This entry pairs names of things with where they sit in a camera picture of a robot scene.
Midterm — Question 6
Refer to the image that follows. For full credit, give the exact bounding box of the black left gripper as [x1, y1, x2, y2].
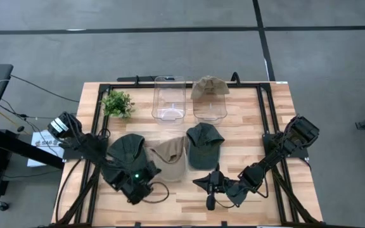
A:
[114, 160, 162, 191]

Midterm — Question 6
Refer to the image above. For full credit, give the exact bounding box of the green potted plant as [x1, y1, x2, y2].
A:
[101, 90, 136, 120]

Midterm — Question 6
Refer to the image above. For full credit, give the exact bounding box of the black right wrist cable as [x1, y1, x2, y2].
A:
[248, 175, 269, 200]

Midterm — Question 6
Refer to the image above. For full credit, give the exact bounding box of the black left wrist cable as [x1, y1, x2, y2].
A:
[143, 181, 170, 204]

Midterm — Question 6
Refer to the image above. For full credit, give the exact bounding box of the clear plastic bin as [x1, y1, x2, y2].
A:
[192, 91, 228, 125]
[151, 75, 187, 125]

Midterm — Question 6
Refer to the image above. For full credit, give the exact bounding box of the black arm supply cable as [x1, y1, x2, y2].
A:
[54, 157, 87, 224]

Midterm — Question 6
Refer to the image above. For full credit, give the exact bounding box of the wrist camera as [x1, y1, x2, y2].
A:
[226, 187, 250, 207]
[124, 183, 154, 205]

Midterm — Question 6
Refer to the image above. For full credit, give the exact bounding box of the dark green cap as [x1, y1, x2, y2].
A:
[101, 132, 148, 191]
[186, 122, 226, 170]

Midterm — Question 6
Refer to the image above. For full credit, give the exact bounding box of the white printed paper sheet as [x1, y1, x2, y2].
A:
[27, 130, 65, 168]

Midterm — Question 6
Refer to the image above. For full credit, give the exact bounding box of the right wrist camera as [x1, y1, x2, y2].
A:
[226, 187, 250, 207]

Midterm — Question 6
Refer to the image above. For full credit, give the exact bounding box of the black floor cable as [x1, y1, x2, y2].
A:
[10, 74, 80, 104]
[0, 98, 55, 134]

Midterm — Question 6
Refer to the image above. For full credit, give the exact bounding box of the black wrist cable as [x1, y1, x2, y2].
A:
[248, 175, 269, 200]
[143, 181, 170, 204]

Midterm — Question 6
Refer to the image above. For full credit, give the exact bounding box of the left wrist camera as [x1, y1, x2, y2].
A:
[124, 183, 154, 205]

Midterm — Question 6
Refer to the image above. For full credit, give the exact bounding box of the black aluminium frame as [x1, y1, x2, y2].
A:
[54, 80, 323, 227]

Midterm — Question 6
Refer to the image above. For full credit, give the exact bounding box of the beige cap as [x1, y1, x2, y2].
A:
[190, 75, 230, 101]
[150, 136, 188, 182]

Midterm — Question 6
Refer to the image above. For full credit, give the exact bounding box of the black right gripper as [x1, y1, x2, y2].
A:
[192, 163, 255, 212]

